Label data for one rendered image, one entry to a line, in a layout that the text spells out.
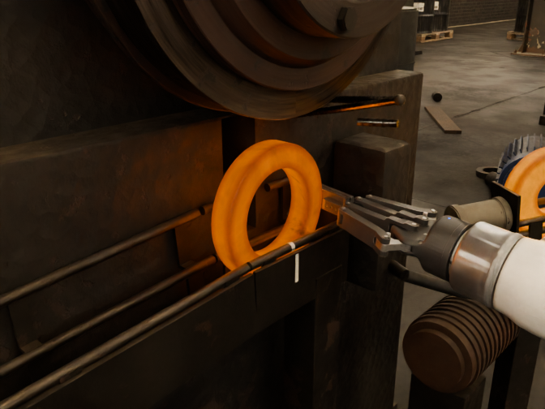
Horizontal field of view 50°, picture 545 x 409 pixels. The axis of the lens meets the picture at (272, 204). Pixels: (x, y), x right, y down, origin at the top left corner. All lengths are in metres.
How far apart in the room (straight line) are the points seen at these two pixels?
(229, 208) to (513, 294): 0.32
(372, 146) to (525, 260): 0.32
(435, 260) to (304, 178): 0.20
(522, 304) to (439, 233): 0.12
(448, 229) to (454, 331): 0.28
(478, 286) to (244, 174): 0.29
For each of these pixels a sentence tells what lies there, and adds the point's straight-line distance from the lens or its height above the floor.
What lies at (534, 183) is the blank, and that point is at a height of 0.73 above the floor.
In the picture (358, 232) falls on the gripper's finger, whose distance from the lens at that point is 0.75.
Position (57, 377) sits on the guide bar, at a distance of 0.59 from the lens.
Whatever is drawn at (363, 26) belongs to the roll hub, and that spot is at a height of 0.99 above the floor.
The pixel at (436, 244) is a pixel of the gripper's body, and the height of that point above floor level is 0.74.
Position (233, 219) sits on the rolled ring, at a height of 0.77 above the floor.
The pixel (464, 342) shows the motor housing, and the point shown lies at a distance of 0.96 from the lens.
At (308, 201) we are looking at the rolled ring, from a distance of 0.80.
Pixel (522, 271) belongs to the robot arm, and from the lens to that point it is 0.67.
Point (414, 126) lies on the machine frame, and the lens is 1.15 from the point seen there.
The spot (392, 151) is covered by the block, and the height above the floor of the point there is 0.79.
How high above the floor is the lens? 1.03
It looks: 21 degrees down
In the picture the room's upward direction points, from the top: straight up
